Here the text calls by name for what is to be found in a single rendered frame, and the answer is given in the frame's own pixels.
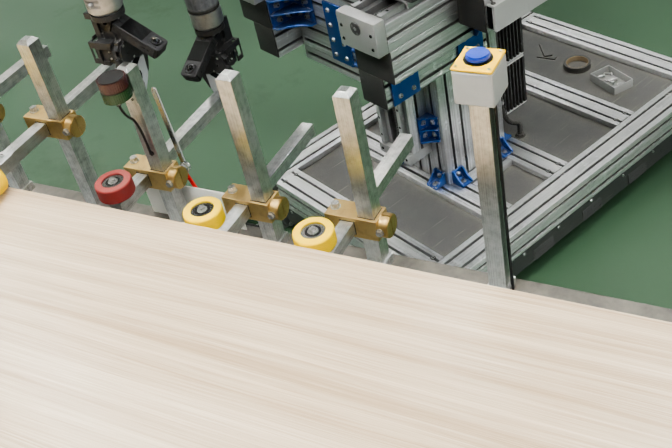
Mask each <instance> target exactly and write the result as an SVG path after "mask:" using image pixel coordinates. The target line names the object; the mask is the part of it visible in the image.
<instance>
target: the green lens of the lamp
mask: <svg viewBox="0 0 672 448"><path fill-rule="evenodd" d="M100 94H101V93H100ZM132 95H133V93H132V90H131V87H130V84H129V85H128V87H127V89H126V90H125V91H123V92H121V93H119V94H117V95H113V96H105V95H103V94H101V96H102V99H103V101H104V103H105V104H106V105H109V106H115V105H120V104H122V103H125V102H126V101H128V100H129V99H130V98H131V97H132Z"/></svg>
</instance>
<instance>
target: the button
mask: <svg viewBox="0 0 672 448"><path fill-rule="evenodd" d="M489 58H490V51H489V50H488V49H487V48H485V47H474V48H471V49H469V50H468V51H467V52H466V53H465V59H466V60H467V61H468V62H470V63H473V64H479V63H483V62H485V61H487V60H488V59H489Z"/></svg>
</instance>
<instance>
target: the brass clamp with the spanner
mask: <svg viewBox="0 0 672 448"><path fill-rule="evenodd" d="M135 155H136V156H137V158H139V162H137V163H135V164H131V163H130V161H129V162H128V163H127V164H126V165H125V166H124V170H126V171H128V172H129V173H130V174H131V176H132V177H133V176H134V175H135V174H136V173H141V174H146V175H148V177H149V180H150V183H151V186H150V187H149V188H153V189H159V190H164V191H169V192H171V191H172V190H173V189H174V188H177V189H181V188H183V187H184V186H185V185H186V183H187V180H188V172H187V169H186V168H185V167H184V166H179V165H178V162H177V161H175V160H172V163H171V164H170V165H169V166H168V167H167V169H166V170H165V171H164V172H163V171H157V170H152V169H151V168H150V165H149V163H148V160H147V157H146V156H145V155H139V154H135Z"/></svg>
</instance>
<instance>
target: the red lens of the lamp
mask: <svg viewBox="0 0 672 448"><path fill-rule="evenodd" d="M121 71H122V72H123V73H124V76H123V78H122V79H120V80H119V81H118V82H116V83H113V84H110V85H101V84H99V83H98V82H97V79H98V78H97V79H96V84H97V86H98V89H99V91H100V93H101V94H103V95H114V94H117V93H120V92H122V91H123V90H125V89H126V88H127V87H128V85H129V82H128V79H127V76H126V74H125V72H124V71H123V70H121Z"/></svg>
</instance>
